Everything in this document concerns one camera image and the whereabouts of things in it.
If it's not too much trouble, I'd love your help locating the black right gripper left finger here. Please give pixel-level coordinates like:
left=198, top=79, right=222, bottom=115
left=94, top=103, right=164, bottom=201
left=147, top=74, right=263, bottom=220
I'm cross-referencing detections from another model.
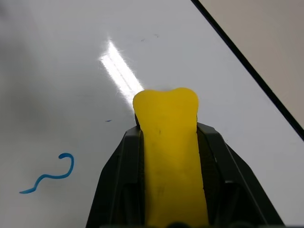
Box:
left=85, top=125, right=146, bottom=228

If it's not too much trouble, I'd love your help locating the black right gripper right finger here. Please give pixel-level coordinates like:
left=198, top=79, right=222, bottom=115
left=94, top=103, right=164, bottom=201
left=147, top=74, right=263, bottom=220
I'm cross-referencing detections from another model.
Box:
left=196, top=122, right=285, bottom=228

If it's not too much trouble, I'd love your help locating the yellow foam eraser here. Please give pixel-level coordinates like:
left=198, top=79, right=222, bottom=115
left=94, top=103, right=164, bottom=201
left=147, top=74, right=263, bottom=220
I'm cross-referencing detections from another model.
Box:
left=132, top=87, right=209, bottom=226

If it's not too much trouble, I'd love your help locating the blue marker squiggle drawing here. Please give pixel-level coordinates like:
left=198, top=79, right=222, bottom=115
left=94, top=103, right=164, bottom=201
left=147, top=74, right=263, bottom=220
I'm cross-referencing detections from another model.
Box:
left=19, top=153, right=75, bottom=195

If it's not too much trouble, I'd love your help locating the whiteboard with black frame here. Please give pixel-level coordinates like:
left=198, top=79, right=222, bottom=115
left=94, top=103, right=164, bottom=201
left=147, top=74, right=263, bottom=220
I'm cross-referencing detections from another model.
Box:
left=0, top=0, right=304, bottom=228

